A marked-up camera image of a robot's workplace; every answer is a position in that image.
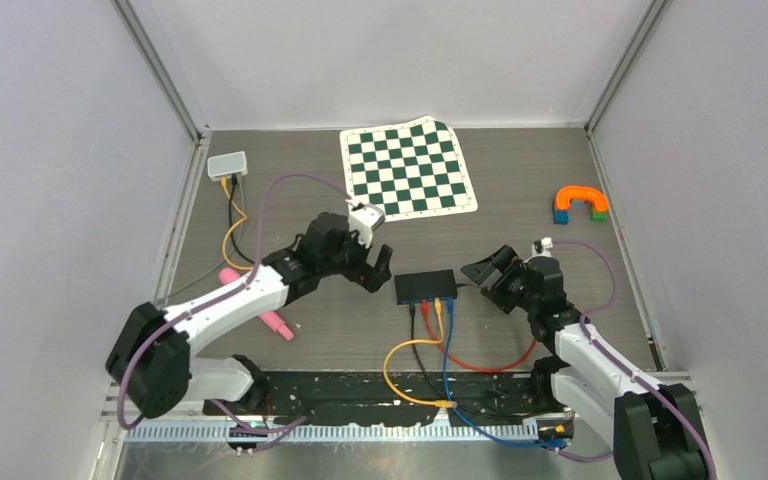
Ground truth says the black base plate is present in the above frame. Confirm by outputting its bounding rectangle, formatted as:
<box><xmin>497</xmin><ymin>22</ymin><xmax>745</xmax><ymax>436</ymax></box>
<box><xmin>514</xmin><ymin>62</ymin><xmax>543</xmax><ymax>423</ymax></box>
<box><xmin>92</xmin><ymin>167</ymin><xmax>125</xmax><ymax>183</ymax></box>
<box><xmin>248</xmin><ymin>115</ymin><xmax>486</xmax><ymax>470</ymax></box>
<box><xmin>227</xmin><ymin>371</ymin><xmax>575</xmax><ymax>432</ymax></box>

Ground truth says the red ethernet cable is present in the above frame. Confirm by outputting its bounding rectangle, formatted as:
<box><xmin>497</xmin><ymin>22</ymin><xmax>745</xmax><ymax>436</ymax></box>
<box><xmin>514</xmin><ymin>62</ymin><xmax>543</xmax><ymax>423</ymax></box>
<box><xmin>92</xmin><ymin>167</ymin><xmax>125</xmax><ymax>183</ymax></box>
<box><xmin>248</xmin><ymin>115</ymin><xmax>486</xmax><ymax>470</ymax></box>
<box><xmin>419</xmin><ymin>299</ymin><xmax>539</xmax><ymax>374</ymax></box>

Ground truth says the short black cable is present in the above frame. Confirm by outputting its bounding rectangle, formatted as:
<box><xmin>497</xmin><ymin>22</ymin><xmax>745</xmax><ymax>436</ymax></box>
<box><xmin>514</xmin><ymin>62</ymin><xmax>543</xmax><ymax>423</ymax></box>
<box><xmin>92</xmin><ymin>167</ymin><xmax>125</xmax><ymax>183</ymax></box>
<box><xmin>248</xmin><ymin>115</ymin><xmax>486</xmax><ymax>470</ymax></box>
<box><xmin>227</xmin><ymin>174</ymin><xmax>256</xmax><ymax>266</ymax></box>

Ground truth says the yellow ethernet cable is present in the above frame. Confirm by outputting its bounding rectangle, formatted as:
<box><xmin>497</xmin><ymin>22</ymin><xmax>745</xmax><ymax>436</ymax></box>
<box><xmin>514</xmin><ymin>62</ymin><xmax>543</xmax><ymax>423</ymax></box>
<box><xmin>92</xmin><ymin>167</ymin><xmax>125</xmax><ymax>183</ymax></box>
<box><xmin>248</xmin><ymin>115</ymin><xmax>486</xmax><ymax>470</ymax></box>
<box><xmin>382</xmin><ymin>298</ymin><xmax>458</xmax><ymax>409</ymax></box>

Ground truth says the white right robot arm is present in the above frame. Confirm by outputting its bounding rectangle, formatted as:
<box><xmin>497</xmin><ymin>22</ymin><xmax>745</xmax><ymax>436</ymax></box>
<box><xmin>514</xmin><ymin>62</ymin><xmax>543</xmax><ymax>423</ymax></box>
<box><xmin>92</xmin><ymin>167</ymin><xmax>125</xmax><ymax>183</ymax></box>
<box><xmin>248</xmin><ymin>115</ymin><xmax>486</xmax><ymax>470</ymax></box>
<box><xmin>461</xmin><ymin>239</ymin><xmax>717</xmax><ymax>479</ymax></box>

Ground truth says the black ethernet cable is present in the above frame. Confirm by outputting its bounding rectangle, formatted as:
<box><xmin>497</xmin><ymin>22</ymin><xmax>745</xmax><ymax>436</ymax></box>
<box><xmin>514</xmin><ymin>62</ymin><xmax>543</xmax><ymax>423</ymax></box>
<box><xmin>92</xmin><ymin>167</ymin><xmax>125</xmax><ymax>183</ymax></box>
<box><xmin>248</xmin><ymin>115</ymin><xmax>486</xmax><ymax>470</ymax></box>
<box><xmin>407</xmin><ymin>301</ymin><xmax>538</xmax><ymax>420</ymax></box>

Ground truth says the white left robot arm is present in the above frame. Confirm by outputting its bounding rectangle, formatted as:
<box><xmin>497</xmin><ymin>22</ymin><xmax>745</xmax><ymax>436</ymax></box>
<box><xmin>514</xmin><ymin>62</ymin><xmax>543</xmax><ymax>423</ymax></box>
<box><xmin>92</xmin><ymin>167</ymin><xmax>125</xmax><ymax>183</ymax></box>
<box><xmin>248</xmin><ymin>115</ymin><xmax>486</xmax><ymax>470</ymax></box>
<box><xmin>105</xmin><ymin>205</ymin><xmax>393</xmax><ymax>429</ymax></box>

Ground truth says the pink marker pen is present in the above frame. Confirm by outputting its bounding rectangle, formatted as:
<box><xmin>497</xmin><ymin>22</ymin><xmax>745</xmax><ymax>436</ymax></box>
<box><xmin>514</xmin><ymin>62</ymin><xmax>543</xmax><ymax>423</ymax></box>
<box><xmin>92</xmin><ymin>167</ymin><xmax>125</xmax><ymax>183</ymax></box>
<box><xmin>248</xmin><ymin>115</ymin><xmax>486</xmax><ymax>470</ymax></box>
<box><xmin>218</xmin><ymin>267</ymin><xmax>295</xmax><ymax>341</ymax></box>

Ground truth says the green white chessboard mat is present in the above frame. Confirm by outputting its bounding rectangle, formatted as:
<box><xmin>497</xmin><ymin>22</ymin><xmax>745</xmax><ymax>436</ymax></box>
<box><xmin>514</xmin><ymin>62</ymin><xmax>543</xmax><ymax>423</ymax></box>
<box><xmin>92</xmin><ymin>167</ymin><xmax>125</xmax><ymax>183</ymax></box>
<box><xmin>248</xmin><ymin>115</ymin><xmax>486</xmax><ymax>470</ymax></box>
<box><xmin>339</xmin><ymin>116</ymin><xmax>478</xmax><ymax>222</ymax></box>

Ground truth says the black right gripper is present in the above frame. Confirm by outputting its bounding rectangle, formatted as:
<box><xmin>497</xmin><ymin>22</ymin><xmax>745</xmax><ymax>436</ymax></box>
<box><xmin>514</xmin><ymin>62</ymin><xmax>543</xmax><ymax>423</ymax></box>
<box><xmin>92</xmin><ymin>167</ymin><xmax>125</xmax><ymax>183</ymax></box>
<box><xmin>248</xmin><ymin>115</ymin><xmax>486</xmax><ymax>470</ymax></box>
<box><xmin>461</xmin><ymin>245</ymin><xmax>539</xmax><ymax>315</ymax></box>

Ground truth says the black network switch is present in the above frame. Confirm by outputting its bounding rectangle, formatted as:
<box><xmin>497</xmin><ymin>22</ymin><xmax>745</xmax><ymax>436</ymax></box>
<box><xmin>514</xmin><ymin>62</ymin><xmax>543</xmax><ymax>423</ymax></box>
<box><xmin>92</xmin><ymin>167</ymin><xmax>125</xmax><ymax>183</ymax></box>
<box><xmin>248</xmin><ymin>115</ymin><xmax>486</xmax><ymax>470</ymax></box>
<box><xmin>393</xmin><ymin>269</ymin><xmax>458</xmax><ymax>305</ymax></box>

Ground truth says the orange arch toy block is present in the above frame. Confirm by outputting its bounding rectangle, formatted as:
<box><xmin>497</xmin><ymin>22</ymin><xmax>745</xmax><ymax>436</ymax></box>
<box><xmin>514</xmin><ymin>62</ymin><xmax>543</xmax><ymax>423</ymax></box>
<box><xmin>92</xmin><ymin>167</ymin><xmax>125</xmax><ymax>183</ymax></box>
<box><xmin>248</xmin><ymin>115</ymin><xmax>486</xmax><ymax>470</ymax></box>
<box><xmin>553</xmin><ymin>185</ymin><xmax>610</xmax><ymax>213</ymax></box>

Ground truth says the small white grey hub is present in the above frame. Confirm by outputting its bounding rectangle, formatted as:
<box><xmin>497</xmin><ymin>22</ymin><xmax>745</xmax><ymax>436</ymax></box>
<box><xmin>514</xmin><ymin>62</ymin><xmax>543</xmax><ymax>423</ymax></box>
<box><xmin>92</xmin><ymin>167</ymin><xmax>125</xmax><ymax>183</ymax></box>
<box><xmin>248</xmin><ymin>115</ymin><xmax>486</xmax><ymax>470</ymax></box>
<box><xmin>207</xmin><ymin>151</ymin><xmax>248</xmax><ymax>181</ymax></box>

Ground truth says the blue toy block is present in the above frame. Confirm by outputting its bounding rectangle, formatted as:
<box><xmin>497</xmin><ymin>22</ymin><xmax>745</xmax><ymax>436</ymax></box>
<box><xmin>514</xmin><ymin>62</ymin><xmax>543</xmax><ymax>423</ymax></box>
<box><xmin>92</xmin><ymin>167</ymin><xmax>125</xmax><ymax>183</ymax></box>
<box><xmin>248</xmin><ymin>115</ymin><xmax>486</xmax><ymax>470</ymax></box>
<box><xmin>552</xmin><ymin>203</ymin><xmax>569</xmax><ymax>225</ymax></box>

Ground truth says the blue ethernet cable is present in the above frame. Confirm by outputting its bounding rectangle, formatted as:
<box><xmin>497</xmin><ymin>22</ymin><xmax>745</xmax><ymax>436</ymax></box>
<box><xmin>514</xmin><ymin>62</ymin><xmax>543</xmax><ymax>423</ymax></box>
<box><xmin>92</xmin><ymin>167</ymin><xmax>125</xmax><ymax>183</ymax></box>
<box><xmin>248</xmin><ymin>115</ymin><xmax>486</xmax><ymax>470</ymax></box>
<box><xmin>442</xmin><ymin>298</ymin><xmax>567</xmax><ymax>450</ymax></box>

